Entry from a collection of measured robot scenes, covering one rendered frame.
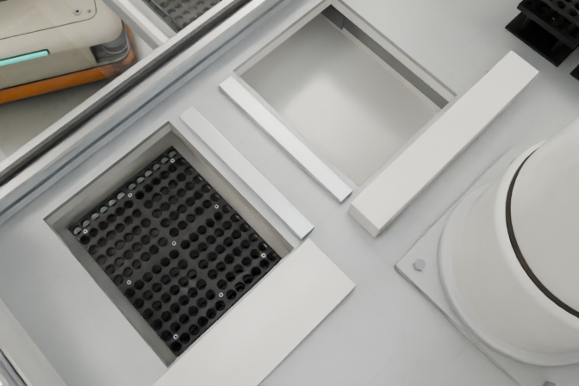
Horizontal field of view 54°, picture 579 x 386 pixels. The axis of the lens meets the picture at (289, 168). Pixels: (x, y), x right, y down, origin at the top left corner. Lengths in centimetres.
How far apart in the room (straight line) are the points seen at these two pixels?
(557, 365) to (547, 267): 22
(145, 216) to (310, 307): 26
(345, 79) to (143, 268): 44
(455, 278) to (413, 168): 14
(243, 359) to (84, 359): 18
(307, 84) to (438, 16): 23
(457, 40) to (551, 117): 17
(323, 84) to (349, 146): 12
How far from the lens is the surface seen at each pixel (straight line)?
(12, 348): 65
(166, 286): 75
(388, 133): 90
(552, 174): 48
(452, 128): 75
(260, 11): 82
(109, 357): 70
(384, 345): 69
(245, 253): 74
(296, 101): 91
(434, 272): 70
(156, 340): 80
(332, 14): 97
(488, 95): 79
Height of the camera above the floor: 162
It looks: 67 degrees down
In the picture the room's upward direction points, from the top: 3 degrees clockwise
